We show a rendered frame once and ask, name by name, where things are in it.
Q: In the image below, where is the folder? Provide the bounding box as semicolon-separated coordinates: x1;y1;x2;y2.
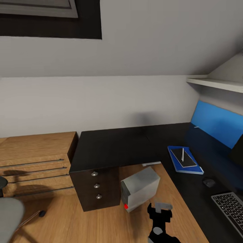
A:
168;146;204;174

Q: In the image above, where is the monitor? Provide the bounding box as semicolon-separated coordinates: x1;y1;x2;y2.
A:
227;135;243;193

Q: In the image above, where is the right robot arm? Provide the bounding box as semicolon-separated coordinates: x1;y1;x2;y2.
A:
147;202;181;243

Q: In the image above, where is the keyboard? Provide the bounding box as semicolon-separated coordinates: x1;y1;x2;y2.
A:
211;192;243;238

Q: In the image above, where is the notebook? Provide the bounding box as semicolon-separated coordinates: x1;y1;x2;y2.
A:
171;148;197;168

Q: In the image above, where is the swivel chair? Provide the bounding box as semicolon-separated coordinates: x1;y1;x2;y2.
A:
0;176;45;243

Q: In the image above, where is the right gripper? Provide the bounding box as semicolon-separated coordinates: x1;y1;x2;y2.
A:
147;203;172;223

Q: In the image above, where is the mouse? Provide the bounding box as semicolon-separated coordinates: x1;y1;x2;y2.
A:
203;178;216;188

